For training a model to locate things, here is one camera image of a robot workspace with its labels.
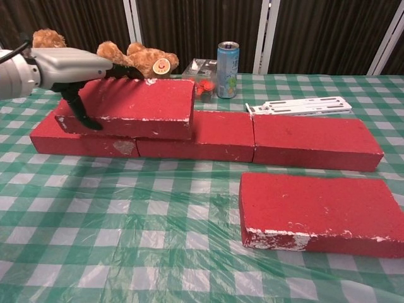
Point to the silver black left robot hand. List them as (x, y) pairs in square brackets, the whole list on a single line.
[(69, 66)]

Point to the red brick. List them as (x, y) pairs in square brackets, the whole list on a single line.
[(315, 205), (142, 101), (79, 146), (315, 139), (221, 132)]

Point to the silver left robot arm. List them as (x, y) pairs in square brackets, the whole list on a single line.
[(15, 75)]

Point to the dark pleated screen panel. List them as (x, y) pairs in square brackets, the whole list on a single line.
[(195, 22), (328, 31), (69, 15)]

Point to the brown plush teddy bear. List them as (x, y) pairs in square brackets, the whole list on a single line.
[(142, 60)]

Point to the clear box orange pieces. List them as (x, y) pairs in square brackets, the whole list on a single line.
[(202, 71)]

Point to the blue drink can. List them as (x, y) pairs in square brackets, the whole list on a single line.
[(227, 72)]

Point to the green checkered tablecloth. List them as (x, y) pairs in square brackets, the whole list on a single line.
[(126, 252)]

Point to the white plastic folding stand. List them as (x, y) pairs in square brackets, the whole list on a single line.
[(303, 105)]

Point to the white frame post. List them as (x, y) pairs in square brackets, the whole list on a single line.
[(265, 31), (132, 19), (389, 34)]

